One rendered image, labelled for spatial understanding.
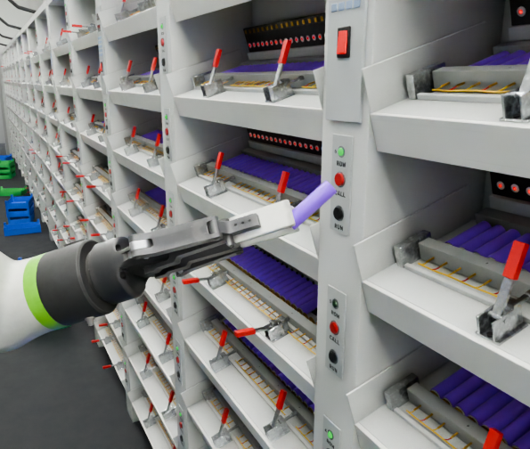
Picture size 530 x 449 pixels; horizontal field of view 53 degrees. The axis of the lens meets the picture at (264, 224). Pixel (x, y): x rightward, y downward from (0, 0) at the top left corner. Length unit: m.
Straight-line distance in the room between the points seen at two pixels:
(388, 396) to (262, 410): 0.41
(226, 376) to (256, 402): 0.12
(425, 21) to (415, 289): 0.30
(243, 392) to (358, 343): 0.51
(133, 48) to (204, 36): 0.70
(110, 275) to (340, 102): 0.33
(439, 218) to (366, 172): 0.14
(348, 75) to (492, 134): 0.21
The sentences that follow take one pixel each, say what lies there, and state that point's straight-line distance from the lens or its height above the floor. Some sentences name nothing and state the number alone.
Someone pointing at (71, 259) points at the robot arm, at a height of 1.13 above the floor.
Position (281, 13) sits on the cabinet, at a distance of 1.21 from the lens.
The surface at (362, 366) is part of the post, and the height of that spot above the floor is 0.97.
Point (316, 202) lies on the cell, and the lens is 0.58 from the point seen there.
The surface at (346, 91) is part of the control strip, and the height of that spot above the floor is 1.31.
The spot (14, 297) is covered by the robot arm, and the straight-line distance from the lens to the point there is 0.67.
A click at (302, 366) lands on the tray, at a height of 0.90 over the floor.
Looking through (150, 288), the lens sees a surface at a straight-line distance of 1.72.
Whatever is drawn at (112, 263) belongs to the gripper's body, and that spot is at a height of 1.13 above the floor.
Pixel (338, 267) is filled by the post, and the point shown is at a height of 1.09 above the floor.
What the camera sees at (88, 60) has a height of 1.41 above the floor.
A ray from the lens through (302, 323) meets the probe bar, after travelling 0.91.
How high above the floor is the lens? 1.33
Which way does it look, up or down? 15 degrees down
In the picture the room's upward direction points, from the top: straight up
